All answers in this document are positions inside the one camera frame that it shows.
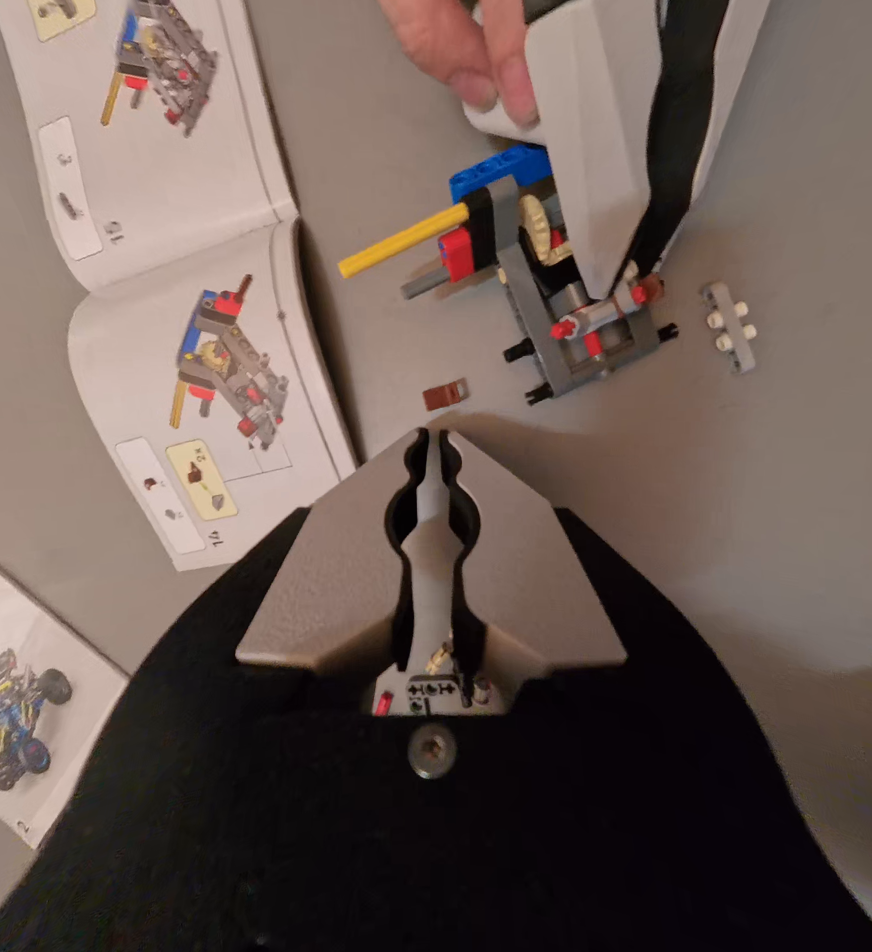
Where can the grey lego beam white pins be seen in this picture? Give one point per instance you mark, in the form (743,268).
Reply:
(729,327)

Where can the small booklet with car picture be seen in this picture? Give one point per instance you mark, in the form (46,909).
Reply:
(19,699)

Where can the open lego instruction booklet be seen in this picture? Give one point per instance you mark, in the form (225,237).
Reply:
(168,312)

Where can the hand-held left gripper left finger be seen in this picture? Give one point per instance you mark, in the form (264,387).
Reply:
(324,587)

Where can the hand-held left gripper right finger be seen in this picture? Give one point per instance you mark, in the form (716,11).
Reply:
(540,587)

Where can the partly built lego vehicle frame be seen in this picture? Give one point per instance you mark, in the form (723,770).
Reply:
(525,297)

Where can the person's right hand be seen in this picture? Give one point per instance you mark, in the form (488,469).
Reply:
(458,44)

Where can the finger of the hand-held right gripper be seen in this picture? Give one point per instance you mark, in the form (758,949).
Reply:
(718,59)
(599,134)

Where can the small brown lego piece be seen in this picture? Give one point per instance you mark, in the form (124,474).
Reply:
(653,288)
(445,394)

